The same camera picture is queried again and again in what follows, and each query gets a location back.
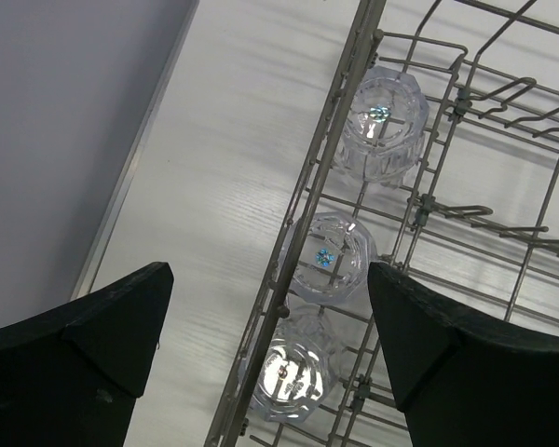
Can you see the grey wire dish rack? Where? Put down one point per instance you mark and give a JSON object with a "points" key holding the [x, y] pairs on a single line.
{"points": [[479, 216]]}

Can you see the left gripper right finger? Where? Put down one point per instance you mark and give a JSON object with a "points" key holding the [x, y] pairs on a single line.
{"points": [[459, 376]]}

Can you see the clear glass cup middle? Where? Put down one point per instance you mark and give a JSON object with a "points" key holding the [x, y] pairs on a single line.
{"points": [[333, 263]]}

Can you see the clear glass cup back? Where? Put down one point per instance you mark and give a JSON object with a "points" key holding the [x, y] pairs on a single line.
{"points": [[383, 136]]}

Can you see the clear glass cup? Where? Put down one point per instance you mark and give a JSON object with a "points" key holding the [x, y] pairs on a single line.
{"points": [[333, 263], [383, 136], [302, 366]]}

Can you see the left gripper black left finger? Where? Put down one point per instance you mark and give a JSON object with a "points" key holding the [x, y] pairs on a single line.
{"points": [[71, 376]]}

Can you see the clear glass cup front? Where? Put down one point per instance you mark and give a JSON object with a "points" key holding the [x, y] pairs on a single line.
{"points": [[302, 366]]}

